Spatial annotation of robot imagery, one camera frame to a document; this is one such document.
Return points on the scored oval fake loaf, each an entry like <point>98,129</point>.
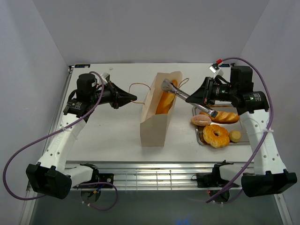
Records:
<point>224,117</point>

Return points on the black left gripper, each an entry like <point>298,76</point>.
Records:
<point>119,97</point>

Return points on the beige paper bag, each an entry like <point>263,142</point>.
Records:
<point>153,128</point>

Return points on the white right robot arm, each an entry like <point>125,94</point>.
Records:
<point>264,173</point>

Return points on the pink sugared fake doughnut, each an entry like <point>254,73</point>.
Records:
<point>201,120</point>

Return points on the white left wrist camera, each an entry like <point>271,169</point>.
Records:
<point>105,77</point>

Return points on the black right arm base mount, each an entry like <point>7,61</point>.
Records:
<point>206,180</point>

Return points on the metal bread tongs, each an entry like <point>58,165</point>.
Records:
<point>168,86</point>

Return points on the ring shaped fake bread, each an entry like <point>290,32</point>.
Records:
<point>216,136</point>

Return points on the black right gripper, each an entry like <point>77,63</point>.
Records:
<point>203,94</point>

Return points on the aluminium frame rail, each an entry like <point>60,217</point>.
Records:
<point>160,176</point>

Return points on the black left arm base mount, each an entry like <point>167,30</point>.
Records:
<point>100,180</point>

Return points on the small round fake bun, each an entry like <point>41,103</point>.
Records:
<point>235,136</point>

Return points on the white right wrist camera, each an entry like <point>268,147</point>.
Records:
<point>216,69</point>

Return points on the long baguette fake bread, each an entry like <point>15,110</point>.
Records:
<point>165,103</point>

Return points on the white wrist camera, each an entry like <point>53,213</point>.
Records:
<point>105,77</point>
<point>216,69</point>

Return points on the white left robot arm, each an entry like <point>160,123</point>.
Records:
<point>49,175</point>

